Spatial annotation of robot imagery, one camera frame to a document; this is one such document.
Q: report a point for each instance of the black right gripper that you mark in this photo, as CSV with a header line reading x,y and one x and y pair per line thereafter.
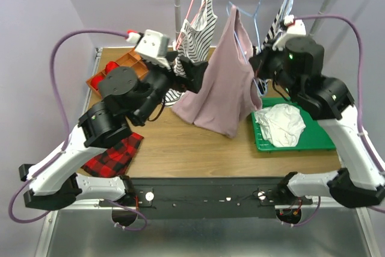
x,y
260,60

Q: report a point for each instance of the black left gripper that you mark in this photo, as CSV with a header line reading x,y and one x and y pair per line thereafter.
x,y
183,70

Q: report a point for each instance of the mauve tank top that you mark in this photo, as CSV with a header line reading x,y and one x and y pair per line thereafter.
x,y
228,93

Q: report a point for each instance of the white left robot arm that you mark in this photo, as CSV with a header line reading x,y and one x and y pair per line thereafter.
x,y
53,183

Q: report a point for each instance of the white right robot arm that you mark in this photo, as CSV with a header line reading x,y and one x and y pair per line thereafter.
x,y
359,182

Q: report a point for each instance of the thin striped white tank top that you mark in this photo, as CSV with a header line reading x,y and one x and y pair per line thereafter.
x,y
196,36

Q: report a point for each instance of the wide striped black white top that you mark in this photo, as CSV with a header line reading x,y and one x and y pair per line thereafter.
x,y
275,29

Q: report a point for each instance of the brown compartment organizer tray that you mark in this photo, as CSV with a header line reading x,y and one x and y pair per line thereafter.
x,y
130,59

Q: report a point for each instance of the white garment in tray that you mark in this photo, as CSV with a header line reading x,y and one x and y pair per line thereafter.
x,y
281,124

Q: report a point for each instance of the green plastic tray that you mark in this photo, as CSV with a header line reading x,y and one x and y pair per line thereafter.
x,y
312,138

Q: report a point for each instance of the red sock rolled back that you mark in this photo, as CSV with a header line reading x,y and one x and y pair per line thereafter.
x,y
111,65

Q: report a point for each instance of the red sock rolled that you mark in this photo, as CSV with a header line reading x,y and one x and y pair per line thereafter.
x,y
111,65
95,81

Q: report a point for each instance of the red sock rolled front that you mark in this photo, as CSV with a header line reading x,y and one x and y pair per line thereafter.
x,y
95,81

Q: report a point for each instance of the grey left rack pole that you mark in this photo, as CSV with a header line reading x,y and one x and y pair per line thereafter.
x,y
177,18

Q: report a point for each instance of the red black plaid shirt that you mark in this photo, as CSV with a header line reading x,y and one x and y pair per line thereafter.
x,y
116,160

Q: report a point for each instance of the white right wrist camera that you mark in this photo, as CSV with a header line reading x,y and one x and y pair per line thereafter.
x,y
290,28

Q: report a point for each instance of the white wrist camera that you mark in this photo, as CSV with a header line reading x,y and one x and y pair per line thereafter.
x,y
151,46
290,28

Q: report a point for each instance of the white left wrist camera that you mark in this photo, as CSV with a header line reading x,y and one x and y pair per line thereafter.
x,y
151,46

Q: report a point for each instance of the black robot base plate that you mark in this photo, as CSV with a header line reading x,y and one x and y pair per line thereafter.
x,y
229,197

